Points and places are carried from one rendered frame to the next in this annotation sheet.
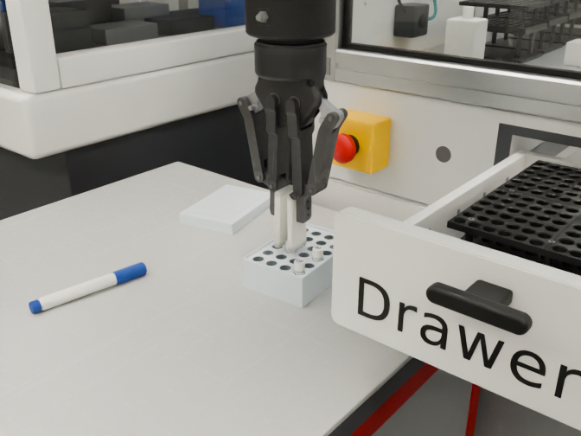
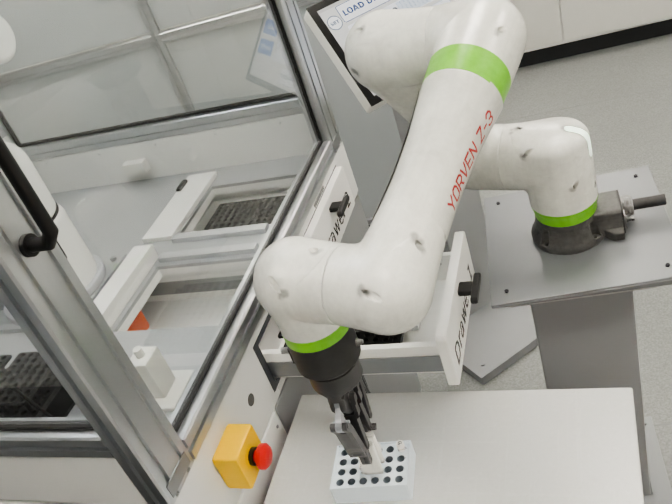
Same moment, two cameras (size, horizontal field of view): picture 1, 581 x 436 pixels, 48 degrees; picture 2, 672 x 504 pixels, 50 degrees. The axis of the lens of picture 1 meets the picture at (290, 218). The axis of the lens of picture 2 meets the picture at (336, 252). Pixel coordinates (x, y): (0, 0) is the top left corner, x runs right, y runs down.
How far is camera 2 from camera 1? 1.24 m
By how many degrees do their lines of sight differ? 88
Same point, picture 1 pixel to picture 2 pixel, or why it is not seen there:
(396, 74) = (211, 399)
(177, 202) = not seen: outside the picture
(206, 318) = (462, 491)
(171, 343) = (497, 489)
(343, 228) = (448, 340)
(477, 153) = (257, 375)
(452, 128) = (245, 381)
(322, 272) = (387, 445)
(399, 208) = not seen: hidden behind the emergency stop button
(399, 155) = not seen: hidden behind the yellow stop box
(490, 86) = (241, 336)
